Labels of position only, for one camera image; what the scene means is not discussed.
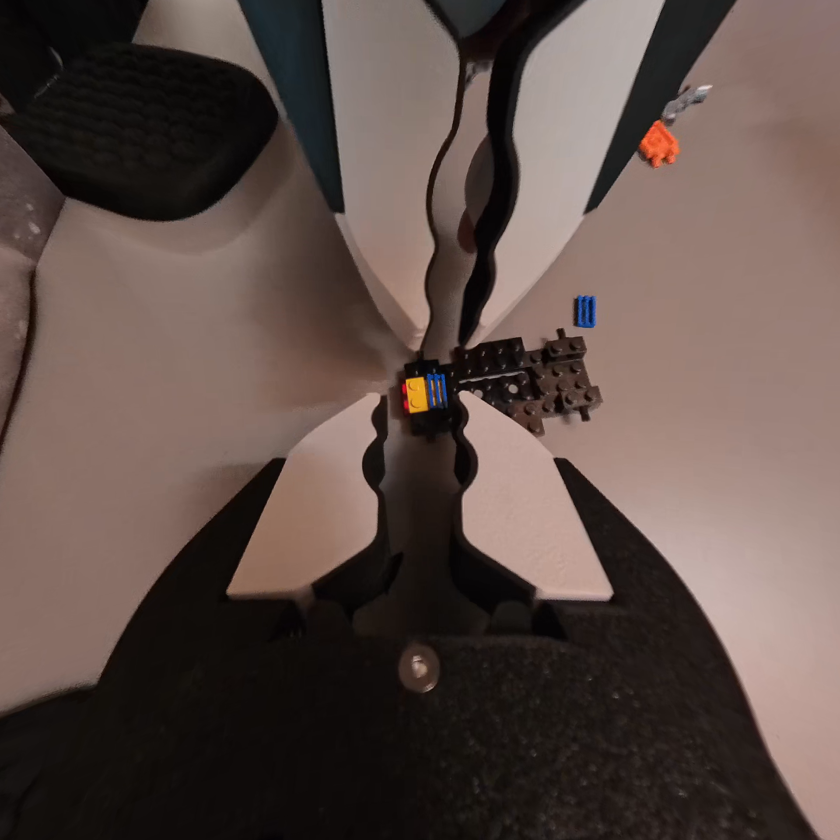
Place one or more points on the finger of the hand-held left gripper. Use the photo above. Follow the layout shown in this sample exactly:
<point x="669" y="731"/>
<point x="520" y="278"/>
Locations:
<point x="387" y="145"/>
<point x="565" y="131"/>

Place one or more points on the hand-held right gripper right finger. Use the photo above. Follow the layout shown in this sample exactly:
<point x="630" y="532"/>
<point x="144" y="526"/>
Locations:
<point x="538" y="525"/>

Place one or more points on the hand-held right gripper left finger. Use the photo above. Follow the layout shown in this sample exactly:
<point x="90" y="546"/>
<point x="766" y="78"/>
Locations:
<point x="302" y="525"/>

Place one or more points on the black lego chassis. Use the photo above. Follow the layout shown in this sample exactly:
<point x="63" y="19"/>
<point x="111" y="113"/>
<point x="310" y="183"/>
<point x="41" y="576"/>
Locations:
<point x="525" y="381"/>

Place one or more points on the small blue lego grille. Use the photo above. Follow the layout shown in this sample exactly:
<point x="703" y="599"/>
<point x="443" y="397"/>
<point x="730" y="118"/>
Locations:
<point x="587" y="311"/>
<point x="437" y="389"/>

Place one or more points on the small yellow lego piece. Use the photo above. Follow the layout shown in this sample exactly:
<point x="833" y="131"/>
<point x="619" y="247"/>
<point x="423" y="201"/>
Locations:
<point x="416" y="397"/>

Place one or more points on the pile of lego pieces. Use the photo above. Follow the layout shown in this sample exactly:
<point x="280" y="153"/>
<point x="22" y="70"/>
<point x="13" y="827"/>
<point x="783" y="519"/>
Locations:
<point x="659" y="142"/>

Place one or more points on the black round cushion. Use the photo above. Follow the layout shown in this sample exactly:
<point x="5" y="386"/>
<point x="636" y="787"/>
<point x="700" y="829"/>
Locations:
<point x="145" y="125"/>

